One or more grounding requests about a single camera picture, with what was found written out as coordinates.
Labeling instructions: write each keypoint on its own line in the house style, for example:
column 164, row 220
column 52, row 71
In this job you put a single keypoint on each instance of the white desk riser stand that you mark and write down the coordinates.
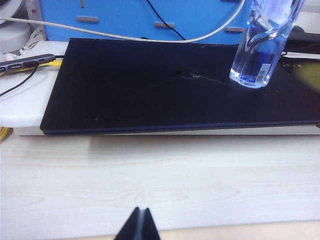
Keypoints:
column 25, row 105

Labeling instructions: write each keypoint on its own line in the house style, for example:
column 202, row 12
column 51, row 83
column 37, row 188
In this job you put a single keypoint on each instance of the grey usb hub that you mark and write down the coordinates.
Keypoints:
column 17, row 65

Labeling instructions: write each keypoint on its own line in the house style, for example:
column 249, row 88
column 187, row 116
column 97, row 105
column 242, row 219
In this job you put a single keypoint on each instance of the black green-edged mouse pad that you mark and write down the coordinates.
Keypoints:
column 300, row 67

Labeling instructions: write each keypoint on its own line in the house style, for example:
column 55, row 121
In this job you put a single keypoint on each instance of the dark blue flat pad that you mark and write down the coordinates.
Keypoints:
column 125, row 95

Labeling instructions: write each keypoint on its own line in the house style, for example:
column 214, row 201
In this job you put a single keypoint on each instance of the blue desk organizer box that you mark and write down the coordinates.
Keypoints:
column 125, row 17

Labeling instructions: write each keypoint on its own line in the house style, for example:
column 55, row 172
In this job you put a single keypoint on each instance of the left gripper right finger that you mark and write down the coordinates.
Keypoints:
column 150, row 227

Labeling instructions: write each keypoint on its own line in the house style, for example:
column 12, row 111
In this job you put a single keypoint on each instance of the clear mineral water bottle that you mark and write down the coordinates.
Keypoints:
column 255, row 62

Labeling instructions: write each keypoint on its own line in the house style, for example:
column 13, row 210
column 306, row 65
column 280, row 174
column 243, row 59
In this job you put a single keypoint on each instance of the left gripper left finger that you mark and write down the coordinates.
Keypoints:
column 131, row 227

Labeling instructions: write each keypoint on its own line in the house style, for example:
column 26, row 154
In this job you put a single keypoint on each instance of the white desk fan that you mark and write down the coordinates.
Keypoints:
column 12, row 35

